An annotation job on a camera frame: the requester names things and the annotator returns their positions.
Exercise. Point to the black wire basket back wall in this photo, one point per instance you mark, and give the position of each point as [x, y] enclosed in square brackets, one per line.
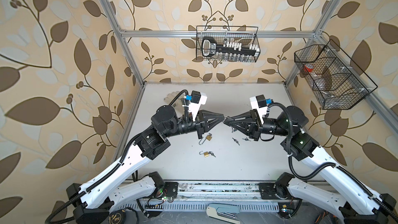
[245, 35]

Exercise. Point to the grey blue tool on floor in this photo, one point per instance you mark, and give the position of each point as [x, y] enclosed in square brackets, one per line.
[223, 212]

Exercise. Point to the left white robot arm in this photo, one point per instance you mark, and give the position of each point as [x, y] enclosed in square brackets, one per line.
[92, 202]

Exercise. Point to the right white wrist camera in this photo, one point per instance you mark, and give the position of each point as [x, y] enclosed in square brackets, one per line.
[261, 105]

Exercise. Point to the brass padlock long shackle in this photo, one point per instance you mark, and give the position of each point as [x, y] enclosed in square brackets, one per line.
[208, 137]

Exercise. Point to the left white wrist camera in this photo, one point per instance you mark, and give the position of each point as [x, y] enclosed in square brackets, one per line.
[193, 102]

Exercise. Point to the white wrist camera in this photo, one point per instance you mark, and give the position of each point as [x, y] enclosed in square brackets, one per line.
[193, 102]
[261, 105]

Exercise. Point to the black wire basket wall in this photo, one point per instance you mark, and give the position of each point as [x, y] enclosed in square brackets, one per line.
[245, 35]
[338, 81]

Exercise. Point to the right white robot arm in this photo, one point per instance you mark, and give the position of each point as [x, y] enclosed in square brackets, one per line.
[314, 175]

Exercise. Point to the brass padlock with keys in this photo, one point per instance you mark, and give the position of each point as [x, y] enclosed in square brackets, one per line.
[207, 153]

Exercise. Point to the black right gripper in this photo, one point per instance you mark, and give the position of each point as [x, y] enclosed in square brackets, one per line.
[254, 126]

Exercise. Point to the white work glove red cuff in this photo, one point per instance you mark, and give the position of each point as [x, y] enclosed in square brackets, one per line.
[172, 95]

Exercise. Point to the black wire basket right wall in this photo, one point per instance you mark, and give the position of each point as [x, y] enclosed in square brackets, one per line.
[338, 81]

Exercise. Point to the black socket set holder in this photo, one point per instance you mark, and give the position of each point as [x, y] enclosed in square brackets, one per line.
[209, 47]

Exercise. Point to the red capped item in basket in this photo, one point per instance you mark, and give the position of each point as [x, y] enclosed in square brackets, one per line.
[308, 68]

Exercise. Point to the round tape measure on floor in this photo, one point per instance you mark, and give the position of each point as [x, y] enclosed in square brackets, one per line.
[117, 217]

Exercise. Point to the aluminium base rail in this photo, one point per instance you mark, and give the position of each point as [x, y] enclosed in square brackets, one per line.
[196, 195]

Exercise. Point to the black padlock with keys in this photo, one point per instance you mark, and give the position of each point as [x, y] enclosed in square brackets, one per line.
[226, 121]

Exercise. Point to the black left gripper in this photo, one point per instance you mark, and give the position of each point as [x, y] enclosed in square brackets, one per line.
[201, 121]

